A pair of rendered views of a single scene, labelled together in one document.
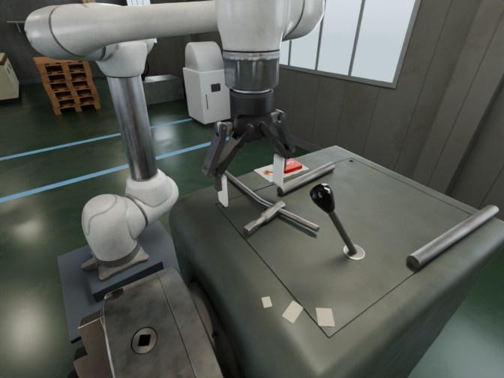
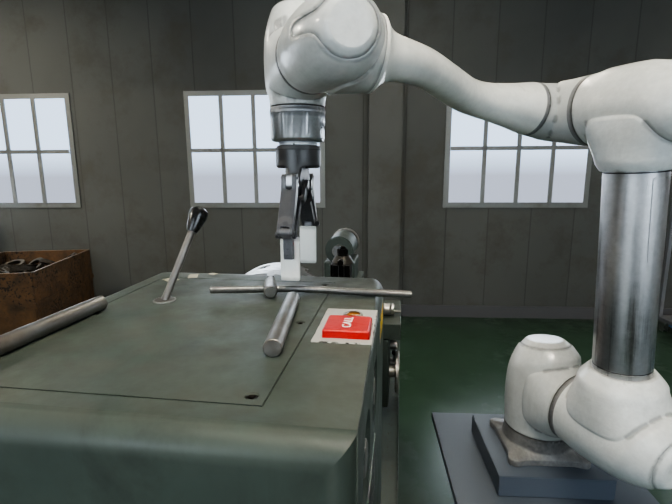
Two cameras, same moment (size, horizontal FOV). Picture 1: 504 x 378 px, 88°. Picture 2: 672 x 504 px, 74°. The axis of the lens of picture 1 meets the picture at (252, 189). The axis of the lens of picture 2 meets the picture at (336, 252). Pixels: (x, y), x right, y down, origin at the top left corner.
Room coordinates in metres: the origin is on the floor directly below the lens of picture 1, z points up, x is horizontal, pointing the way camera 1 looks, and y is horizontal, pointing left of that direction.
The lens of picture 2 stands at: (1.00, -0.54, 1.47)
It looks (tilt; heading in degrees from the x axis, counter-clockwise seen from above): 11 degrees down; 130
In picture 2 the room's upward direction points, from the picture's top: straight up
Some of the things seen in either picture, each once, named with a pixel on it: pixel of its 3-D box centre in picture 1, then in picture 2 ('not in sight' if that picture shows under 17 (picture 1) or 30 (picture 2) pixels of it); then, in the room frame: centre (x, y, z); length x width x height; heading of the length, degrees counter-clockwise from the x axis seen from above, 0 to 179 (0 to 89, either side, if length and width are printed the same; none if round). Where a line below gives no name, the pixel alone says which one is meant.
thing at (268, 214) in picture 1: (265, 217); (270, 283); (0.41, -0.03, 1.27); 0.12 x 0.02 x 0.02; 138
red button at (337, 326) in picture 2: (287, 166); (348, 329); (0.65, -0.10, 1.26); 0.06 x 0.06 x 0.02; 32
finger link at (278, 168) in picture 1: (278, 170); (290, 258); (0.50, -0.06, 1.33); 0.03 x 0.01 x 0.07; 32
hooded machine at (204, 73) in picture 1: (207, 84); not in sight; (4.85, 0.79, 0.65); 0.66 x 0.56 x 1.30; 37
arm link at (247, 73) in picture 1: (251, 70); (297, 127); (0.46, 0.00, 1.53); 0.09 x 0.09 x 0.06
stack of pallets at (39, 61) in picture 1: (68, 82); not in sight; (5.92, 3.94, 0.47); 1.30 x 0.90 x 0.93; 37
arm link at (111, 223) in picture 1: (110, 223); (545, 382); (0.74, 0.53, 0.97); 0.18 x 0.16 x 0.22; 150
